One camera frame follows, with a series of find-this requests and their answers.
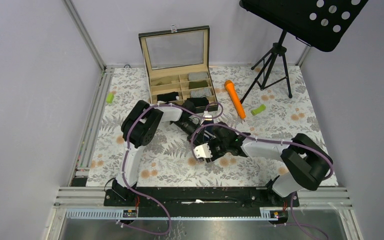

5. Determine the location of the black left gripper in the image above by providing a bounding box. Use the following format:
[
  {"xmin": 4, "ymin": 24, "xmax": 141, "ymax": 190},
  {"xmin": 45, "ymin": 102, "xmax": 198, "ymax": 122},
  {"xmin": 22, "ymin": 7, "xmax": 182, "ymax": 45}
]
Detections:
[{"xmin": 172, "ymin": 119, "xmax": 206, "ymax": 147}]

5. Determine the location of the black underwear white trim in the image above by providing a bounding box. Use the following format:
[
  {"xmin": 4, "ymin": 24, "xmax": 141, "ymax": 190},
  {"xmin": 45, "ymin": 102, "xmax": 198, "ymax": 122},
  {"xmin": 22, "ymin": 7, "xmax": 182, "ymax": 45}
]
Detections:
[{"xmin": 156, "ymin": 91, "xmax": 180, "ymax": 103}]

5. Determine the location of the navy blue underwear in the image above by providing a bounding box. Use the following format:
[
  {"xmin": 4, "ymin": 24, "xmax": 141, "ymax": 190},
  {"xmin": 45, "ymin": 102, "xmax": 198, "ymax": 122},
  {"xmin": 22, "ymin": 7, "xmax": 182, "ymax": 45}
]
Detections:
[{"xmin": 197, "ymin": 129, "xmax": 218, "ymax": 146}]

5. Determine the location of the olive khaki underwear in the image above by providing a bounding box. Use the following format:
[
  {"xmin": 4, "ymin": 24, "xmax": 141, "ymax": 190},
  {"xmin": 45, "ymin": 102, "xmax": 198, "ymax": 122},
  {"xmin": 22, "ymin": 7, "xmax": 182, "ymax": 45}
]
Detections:
[{"xmin": 151, "ymin": 76, "xmax": 179, "ymax": 86}]

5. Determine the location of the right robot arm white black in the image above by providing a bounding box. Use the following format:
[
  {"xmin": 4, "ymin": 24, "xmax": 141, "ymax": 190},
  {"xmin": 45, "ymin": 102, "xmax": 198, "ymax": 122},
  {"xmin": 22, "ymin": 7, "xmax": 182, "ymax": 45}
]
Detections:
[{"xmin": 204, "ymin": 123, "xmax": 334, "ymax": 206}]

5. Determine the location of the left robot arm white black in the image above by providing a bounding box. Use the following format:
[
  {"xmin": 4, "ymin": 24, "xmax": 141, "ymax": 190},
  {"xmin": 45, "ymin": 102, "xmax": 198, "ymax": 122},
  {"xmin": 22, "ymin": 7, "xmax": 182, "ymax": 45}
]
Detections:
[{"xmin": 113, "ymin": 100, "xmax": 198, "ymax": 206}]

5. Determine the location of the striped rolled underwear in box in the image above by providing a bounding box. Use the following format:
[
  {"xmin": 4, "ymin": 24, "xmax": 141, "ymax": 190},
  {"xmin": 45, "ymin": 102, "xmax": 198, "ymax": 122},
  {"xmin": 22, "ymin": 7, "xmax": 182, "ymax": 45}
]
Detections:
[{"xmin": 190, "ymin": 88, "xmax": 213, "ymax": 98}]

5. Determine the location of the olive rolled underwear in box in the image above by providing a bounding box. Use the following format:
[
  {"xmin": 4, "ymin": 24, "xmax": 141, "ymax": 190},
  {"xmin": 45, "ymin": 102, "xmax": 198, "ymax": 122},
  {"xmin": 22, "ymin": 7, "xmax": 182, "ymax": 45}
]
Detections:
[{"xmin": 188, "ymin": 80, "xmax": 209, "ymax": 90}]

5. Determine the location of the green block near underwear pile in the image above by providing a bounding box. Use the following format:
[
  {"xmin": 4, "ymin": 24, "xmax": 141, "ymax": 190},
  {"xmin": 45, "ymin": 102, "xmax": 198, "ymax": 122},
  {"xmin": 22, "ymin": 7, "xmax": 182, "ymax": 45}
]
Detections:
[{"xmin": 251, "ymin": 104, "xmax": 266, "ymax": 116}]

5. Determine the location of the grey rolled underwear in box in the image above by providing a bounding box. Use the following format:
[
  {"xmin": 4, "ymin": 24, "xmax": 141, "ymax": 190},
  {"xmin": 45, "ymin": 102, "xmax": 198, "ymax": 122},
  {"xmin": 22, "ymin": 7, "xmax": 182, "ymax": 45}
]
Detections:
[{"xmin": 187, "ymin": 71, "xmax": 209, "ymax": 81}]

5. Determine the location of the floral table cloth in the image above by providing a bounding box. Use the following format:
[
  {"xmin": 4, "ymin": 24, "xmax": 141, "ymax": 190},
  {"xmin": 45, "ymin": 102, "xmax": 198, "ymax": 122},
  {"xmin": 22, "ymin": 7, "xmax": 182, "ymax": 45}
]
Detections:
[{"xmin": 86, "ymin": 65, "xmax": 326, "ymax": 187}]

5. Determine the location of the wooden organizer box glass lid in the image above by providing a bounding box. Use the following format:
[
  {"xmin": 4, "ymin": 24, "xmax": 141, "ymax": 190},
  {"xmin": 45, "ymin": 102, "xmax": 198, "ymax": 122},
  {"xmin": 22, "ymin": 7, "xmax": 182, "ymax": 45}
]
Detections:
[{"xmin": 138, "ymin": 25, "xmax": 218, "ymax": 113}]

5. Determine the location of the green block at left edge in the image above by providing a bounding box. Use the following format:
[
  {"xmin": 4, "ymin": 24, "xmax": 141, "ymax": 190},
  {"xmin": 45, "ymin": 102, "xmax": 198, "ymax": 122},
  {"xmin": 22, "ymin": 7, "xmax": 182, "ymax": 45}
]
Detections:
[{"xmin": 105, "ymin": 92, "xmax": 115, "ymax": 104}]

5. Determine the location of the black music stand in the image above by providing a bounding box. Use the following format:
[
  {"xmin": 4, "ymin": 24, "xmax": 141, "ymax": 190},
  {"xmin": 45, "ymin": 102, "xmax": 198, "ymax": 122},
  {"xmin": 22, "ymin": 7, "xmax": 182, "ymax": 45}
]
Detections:
[{"xmin": 239, "ymin": 0, "xmax": 368, "ymax": 98}]

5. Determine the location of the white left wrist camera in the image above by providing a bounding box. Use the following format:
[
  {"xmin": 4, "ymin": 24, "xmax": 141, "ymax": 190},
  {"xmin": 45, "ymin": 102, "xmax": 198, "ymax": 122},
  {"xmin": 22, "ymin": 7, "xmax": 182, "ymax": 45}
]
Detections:
[{"xmin": 201, "ymin": 111, "xmax": 214, "ymax": 125}]

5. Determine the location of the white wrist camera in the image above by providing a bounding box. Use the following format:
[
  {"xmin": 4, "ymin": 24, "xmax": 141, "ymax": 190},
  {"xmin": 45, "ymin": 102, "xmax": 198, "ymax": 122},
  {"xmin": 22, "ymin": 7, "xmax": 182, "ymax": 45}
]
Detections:
[
  {"xmin": 201, "ymin": 111, "xmax": 214, "ymax": 125},
  {"xmin": 192, "ymin": 143, "xmax": 213, "ymax": 163}
]

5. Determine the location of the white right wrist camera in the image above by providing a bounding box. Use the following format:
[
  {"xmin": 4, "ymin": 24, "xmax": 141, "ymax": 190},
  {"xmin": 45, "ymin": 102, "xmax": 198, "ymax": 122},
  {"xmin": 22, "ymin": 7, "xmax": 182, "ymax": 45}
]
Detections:
[{"xmin": 192, "ymin": 143, "xmax": 213, "ymax": 163}]

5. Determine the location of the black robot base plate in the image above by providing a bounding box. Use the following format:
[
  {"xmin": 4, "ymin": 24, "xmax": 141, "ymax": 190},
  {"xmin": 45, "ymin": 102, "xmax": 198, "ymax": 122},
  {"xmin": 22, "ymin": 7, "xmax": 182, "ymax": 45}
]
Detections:
[{"xmin": 103, "ymin": 187, "xmax": 300, "ymax": 218}]

